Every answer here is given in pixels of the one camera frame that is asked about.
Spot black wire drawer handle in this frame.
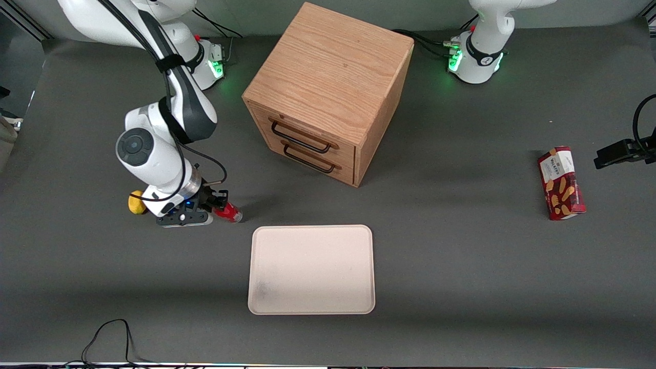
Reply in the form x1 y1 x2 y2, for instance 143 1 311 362
280 140 343 174
268 117 340 154

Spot black left arm base cables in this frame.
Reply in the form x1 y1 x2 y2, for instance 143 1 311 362
392 28 463 58

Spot aluminium frame rail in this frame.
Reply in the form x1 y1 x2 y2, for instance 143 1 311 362
0 6 53 43

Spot black left arm wrist cable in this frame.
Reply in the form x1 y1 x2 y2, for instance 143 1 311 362
632 94 656 154

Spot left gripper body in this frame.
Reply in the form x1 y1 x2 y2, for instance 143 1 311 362
634 139 656 166

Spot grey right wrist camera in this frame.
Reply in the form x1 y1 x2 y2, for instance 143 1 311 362
156 209 214 228

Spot black arm base cables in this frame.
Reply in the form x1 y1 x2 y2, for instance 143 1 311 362
392 28 463 58
194 8 244 65

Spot red biscuit box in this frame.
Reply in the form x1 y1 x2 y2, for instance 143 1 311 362
537 146 587 221

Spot red coke bottle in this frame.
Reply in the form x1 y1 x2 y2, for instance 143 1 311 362
212 201 243 224

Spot black right arm base cables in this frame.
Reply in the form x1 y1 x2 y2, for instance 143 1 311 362
194 8 244 65

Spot wooden drawer front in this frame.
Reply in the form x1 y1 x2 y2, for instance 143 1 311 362
254 134 356 186
248 101 357 167

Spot beige plastic tray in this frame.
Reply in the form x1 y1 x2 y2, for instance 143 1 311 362
248 224 376 315

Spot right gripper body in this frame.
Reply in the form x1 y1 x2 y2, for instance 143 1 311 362
142 180 212 218

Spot black cable loop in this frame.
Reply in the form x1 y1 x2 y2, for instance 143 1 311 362
61 319 154 367

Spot wooden drawer cabinet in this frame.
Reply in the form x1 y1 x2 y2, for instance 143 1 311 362
242 2 415 188

